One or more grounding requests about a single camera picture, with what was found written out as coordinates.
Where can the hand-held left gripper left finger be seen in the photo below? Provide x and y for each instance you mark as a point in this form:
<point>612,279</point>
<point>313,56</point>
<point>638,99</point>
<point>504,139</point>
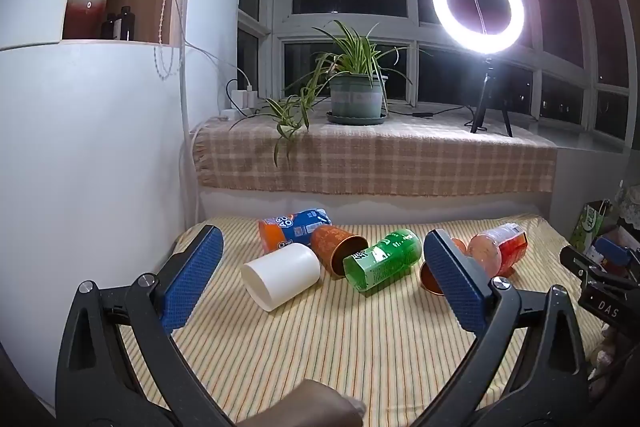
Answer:
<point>192,282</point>

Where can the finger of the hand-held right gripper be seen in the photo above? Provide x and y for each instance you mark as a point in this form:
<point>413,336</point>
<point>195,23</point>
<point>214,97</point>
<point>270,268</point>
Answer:
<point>580,263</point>
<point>614,251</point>

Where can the copper cup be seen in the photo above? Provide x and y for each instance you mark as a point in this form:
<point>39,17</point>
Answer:
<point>332,247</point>
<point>429,281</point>

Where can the green plant pot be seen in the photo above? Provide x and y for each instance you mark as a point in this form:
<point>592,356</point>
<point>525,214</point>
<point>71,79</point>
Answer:
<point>356,97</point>

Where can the black tripod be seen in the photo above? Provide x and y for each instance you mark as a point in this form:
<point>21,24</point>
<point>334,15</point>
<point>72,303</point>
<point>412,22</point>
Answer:
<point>490,92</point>

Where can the red translucent cup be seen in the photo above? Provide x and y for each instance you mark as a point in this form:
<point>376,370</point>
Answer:
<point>497,252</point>

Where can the checked beige cloth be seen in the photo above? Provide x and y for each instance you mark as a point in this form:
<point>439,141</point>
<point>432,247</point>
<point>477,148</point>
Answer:
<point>390,157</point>

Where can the short dark bottle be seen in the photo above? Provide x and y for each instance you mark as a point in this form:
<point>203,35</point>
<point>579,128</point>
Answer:
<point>109,28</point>

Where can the green carton box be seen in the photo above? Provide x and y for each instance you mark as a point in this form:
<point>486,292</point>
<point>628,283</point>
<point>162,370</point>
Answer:
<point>589,227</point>

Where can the striped yellow cloth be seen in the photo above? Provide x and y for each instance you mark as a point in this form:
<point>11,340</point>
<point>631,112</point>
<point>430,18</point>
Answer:
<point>320,342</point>

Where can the white power adapter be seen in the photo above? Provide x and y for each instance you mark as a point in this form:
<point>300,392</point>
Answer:
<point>245,99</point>

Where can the green soda can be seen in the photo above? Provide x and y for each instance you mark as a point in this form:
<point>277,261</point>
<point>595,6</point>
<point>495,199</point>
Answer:
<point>385,259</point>

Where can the white cup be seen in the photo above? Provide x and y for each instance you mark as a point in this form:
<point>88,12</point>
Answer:
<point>280,277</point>

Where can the green pot saucer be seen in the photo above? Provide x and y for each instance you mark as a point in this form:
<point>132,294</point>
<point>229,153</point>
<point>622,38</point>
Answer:
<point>356,120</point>

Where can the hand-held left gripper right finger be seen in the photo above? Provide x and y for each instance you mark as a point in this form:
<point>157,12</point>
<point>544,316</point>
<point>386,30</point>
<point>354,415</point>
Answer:
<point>455,287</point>

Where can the spider plant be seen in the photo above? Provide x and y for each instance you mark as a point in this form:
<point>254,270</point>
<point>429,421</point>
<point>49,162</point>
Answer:
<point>345,52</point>

